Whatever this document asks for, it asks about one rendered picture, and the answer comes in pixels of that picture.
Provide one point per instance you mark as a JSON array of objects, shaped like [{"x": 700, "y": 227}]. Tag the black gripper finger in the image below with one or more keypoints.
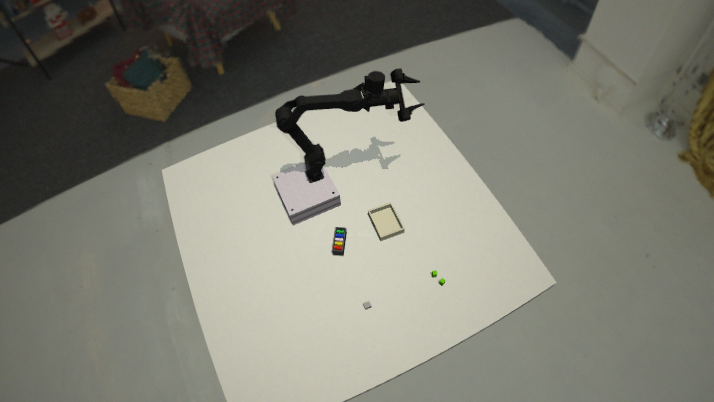
[
  {"x": 412, "y": 108},
  {"x": 408, "y": 80}
]

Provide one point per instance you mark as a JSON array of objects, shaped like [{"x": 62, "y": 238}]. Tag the beige rectangular tray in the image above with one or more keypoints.
[{"x": 386, "y": 221}]

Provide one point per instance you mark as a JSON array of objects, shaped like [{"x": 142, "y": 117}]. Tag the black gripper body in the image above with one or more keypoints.
[{"x": 394, "y": 96}]

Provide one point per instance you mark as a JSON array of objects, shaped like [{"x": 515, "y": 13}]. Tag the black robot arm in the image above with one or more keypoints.
[{"x": 350, "y": 100}]

